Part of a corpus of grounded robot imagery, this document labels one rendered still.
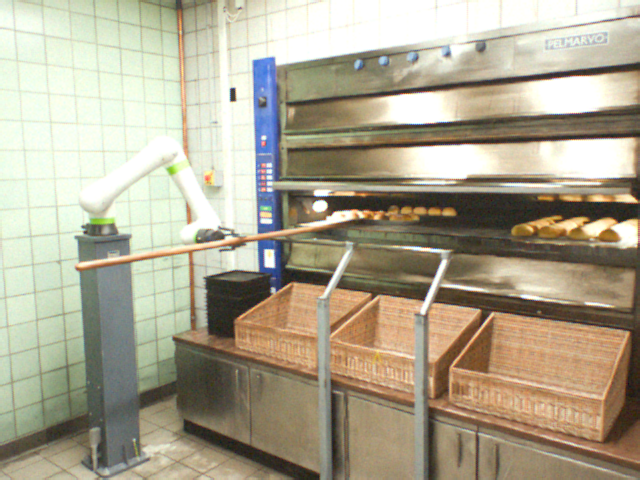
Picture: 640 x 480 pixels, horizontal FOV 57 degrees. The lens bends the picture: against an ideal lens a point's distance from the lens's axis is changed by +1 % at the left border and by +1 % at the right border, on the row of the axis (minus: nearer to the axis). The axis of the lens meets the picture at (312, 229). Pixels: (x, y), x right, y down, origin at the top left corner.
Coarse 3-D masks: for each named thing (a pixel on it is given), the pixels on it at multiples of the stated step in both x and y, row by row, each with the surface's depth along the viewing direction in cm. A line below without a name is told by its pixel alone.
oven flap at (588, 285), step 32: (320, 256) 328; (352, 256) 315; (384, 256) 302; (416, 256) 291; (480, 256) 271; (448, 288) 275; (480, 288) 267; (512, 288) 259; (544, 288) 250; (576, 288) 243; (608, 288) 236
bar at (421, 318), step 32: (448, 256) 236; (320, 320) 254; (416, 320) 224; (320, 352) 256; (416, 352) 225; (320, 384) 257; (416, 384) 226; (320, 416) 259; (416, 416) 228; (320, 448) 261; (416, 448) 229
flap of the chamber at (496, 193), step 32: (288, 192) 332; (320, 192) 314; (352, 192) 298; (384, 192) 284; (416, 192) 271; (448, 192) 260; (480, 192) 250; (512, 192) 241; (544, 192) 233; (576, 192) 226; (608, 192) 219
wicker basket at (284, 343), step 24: (288, 288) 335; (312, 288) 328; (336, 288) 318; (264, 312) 321; (288, 312) 336; (312, 312) 326; (336, 312) 316; (264, 336) 292; (288, 336) 281; (312, 336) 271; (336, 336) 283; (288, 360) 282; (312, 360) 273
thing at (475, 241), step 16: (400, 240) 294; (416, 240) 288; (432, 240) 282; (448, 240) 277; (464, 240) 272; (480, 240) 267; (496, 240) 263; (512, 240) 259; (608, 256) 234; (624, 256) 231
